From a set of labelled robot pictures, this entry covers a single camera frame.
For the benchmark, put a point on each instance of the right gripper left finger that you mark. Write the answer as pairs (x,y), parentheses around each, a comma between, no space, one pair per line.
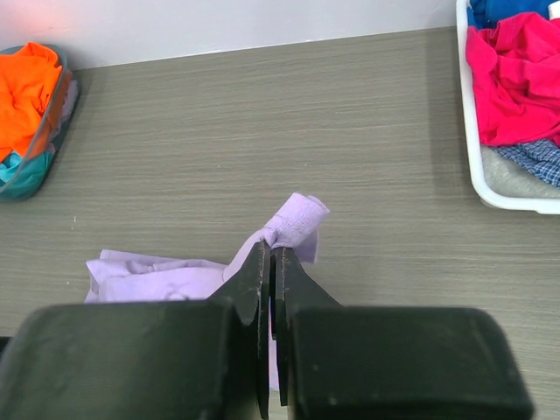
(192,359)

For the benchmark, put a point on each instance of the grey laundry basket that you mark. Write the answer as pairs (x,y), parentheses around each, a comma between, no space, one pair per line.
(487,195)

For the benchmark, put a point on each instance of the orange t-shirt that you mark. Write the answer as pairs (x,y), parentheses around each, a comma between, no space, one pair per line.
(33,87)

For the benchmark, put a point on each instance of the teal t-shirt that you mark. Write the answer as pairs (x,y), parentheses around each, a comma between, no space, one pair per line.
(21,176)

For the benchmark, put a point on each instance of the blue checked shirt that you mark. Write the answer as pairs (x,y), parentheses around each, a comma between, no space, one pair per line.
(539,158)

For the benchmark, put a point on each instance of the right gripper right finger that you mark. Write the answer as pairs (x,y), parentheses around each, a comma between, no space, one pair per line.
(338,361)

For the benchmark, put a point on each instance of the blue t-shirt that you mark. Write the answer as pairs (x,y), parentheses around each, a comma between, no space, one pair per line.
(484,14)

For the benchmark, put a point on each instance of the teal laundry basket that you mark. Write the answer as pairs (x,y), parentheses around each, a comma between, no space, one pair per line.
(57,136)

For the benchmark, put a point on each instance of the grey folded cloth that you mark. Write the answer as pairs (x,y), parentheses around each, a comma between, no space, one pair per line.
(508,179)

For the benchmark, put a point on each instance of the lavender t-shirt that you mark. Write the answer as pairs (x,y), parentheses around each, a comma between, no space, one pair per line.
(117,277)

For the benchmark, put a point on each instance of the pink t-shirt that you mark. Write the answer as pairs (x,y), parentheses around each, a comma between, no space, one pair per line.
(515,79)

